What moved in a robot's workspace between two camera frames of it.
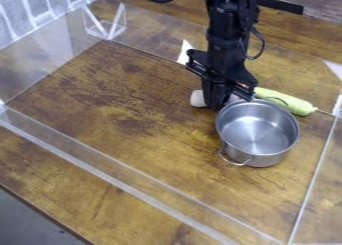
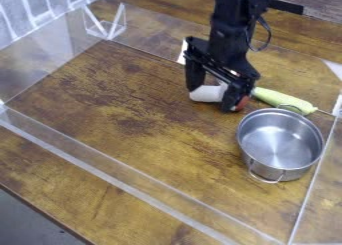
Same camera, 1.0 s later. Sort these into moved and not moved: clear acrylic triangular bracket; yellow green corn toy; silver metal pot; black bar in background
Moved: silver metal pot
Not moved: black bar in background; yellow green corn toy; clear acrylic triangular bracket
